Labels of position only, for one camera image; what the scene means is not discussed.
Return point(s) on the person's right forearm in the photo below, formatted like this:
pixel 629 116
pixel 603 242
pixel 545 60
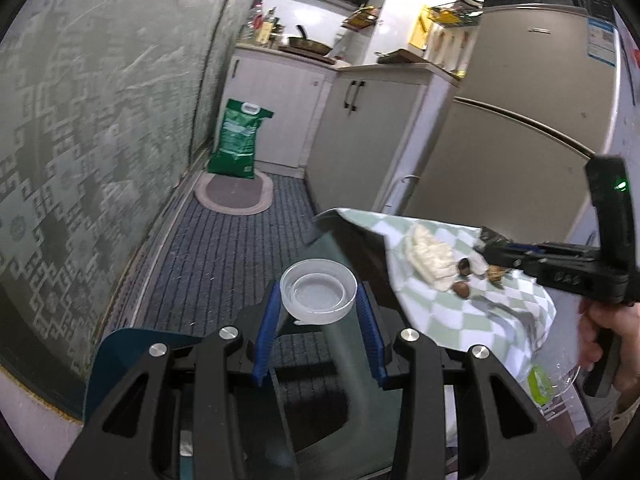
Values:
pixel 600 445

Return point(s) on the beige refrigerator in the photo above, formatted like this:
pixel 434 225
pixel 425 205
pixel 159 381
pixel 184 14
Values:
pixel 525 85

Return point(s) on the green white checkered cloth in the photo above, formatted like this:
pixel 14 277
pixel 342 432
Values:
pixel 450 320

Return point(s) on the green rice bag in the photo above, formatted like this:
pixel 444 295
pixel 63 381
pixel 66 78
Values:
pixel 240 140

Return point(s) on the black wok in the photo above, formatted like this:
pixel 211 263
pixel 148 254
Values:
pixel 307 45

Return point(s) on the frosted patterned glass door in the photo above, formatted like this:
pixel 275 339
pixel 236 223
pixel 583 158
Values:
pixel 100 135

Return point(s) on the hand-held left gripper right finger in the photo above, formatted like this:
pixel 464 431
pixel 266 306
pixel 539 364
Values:
pixel 371 337

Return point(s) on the brown walnut shell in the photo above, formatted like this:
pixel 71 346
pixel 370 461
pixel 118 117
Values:
pixel 460 288
pixel 496 276

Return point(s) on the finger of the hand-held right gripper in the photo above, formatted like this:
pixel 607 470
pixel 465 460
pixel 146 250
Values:
pixel 500 259
pixel 502 241

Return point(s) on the grey striped floor rug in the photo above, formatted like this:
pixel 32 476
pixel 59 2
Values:
pixel 225 260

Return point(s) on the clear plastic lid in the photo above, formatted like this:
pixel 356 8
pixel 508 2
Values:
pixel 320 292

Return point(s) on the oval grey floor mat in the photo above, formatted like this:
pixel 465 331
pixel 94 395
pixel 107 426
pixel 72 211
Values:
pixel 232 192

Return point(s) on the white tissue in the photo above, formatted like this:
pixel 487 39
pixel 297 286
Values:
pixel 430 260

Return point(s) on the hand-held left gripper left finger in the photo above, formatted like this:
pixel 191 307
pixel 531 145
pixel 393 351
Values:
pixel 265 332

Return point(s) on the yellow hanging bag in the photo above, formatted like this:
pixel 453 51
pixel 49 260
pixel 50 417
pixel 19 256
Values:
pixel 419 30

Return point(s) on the white kitchen cabinet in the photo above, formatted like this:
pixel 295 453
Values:
pixel 280 110

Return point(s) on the person's right hand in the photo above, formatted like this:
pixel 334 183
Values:
pixel 627 345

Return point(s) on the red capped bottle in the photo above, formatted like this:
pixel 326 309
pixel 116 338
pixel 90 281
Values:
pixel 256 19

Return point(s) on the small green packet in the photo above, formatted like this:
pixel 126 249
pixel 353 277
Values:
pixel 540 382

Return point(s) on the teal plastic bin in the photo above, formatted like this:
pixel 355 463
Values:
pixel 125 338

